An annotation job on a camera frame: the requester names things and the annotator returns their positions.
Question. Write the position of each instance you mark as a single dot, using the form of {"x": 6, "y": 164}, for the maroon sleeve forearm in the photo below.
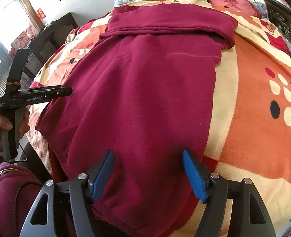
{"x": 19, "y": 186}

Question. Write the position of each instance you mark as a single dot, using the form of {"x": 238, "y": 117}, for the dark wooden side cabinet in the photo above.
{"x": 41, "y": 48}

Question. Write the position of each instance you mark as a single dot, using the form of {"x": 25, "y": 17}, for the dark red fleece garment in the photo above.
{"x": 145, "y": 91}

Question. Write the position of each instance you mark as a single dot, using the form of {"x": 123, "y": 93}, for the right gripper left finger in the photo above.
{"x": 47, "y": 215}

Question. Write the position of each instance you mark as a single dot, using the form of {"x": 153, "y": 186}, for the red heart cushion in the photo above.
{"x": 243, "y": 6}

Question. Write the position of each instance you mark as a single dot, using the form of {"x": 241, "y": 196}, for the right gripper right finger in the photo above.
{"x": 249, "y": 216}

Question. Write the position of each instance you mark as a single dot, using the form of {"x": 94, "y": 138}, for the dark carved wooden headboard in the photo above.
{"x": 280, "y": 15}

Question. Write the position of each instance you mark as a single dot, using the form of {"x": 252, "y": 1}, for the orange red patterned blanket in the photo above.
{"x": 250, "y": 128}

